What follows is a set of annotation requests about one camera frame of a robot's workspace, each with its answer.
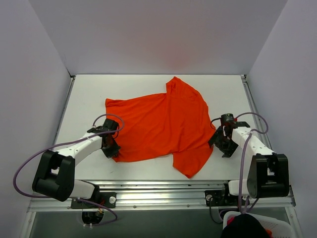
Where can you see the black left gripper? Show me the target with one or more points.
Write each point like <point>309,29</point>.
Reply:
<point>110,148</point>

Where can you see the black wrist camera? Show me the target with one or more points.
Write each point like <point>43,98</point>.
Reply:
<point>227,118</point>
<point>110,125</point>

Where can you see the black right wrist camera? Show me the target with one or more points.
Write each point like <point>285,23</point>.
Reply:
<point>227,118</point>

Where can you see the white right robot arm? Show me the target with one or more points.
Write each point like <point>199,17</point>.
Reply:
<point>268,174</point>

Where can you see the aluminium rail frame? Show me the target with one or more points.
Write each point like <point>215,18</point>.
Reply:
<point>154,200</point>

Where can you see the white laundry basket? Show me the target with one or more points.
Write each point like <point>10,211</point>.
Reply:
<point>275,228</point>

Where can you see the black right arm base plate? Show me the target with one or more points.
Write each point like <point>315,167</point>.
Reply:
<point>215,198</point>

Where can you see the black garment in basket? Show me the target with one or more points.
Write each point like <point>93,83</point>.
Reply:
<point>244,226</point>

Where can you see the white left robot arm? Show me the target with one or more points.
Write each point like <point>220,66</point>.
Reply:
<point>55,175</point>

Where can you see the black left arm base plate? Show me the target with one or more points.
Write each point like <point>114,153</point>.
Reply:
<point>107,199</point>

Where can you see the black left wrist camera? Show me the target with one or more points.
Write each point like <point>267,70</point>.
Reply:
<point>110,125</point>

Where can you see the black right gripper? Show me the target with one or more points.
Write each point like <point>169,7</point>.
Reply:
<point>225,145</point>

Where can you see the orange t shirt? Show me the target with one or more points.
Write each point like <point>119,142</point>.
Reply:
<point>176,122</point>

